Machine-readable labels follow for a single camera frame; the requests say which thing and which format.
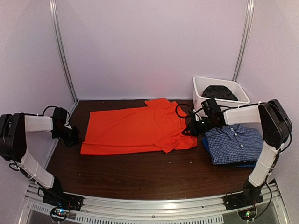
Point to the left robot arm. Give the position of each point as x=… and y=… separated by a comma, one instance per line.
x=14, y=149

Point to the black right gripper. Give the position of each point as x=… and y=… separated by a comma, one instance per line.
x=192, y=127

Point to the orange garment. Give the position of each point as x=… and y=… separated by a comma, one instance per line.
x=155, y=127

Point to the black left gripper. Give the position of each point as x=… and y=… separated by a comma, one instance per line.
x=76, y=140

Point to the folded blue garment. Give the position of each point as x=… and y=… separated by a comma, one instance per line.
x=242, y=164

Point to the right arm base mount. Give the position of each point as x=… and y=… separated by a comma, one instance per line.
x=243, y=203

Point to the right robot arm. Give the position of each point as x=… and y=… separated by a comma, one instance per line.
x=273, y=124

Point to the left aluminium corner post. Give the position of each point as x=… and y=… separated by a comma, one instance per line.
x=61, y=51

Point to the blue checked button shirt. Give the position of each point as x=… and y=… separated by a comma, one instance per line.
x=234, y=143

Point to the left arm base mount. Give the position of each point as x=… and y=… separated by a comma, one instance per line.
x=62, y=205

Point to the right aluminium corner post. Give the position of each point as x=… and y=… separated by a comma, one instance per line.
x=249, y=14

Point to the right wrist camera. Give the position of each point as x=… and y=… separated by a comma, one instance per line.
x=193, y=114

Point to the dark garment in bin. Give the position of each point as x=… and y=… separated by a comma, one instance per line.
x=219, y=92

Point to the white plastic laundry bin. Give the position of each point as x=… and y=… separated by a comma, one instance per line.
x=200, y=83

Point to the aluminium front rail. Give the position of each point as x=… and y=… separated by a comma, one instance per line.
x=203, y=210

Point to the aluminium corner post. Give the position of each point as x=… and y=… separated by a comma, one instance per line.
x=61, y=51
x=249, y=14

